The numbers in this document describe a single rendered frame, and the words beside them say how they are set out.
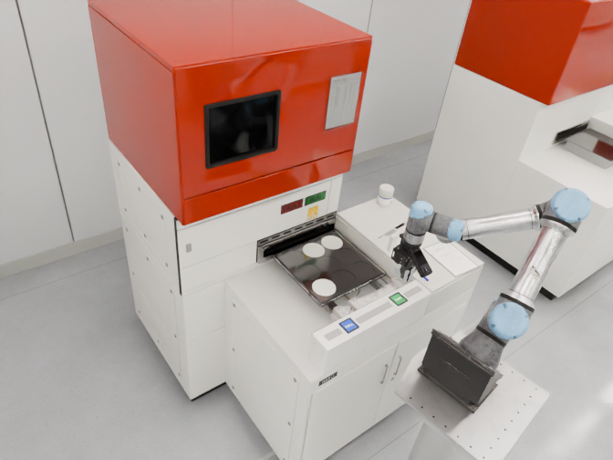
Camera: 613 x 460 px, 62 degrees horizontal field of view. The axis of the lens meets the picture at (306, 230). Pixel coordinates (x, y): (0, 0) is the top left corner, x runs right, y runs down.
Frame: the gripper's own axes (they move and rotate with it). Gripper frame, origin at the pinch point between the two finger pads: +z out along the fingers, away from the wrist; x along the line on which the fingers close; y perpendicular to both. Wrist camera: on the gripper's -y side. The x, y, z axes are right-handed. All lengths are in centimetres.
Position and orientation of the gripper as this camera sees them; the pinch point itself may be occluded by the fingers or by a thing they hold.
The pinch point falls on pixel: (405, 282)
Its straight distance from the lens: 202.8
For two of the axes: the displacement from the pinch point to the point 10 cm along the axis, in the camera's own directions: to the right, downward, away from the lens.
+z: -0.9, 7.8, 6.1
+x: -8.0, 3.1, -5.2
